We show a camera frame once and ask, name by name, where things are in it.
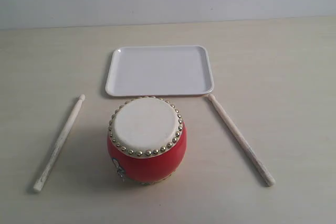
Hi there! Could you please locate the white drumstick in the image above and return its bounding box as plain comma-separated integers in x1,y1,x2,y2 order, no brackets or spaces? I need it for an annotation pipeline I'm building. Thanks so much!
33,94,86,193
205,93,276,187

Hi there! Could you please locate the white rectangular tray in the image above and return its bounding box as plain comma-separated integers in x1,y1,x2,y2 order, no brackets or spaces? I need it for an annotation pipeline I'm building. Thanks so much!
105,45,214,97

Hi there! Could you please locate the red small drum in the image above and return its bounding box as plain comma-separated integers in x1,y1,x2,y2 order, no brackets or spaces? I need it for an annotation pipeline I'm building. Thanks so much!
107,97,187,184

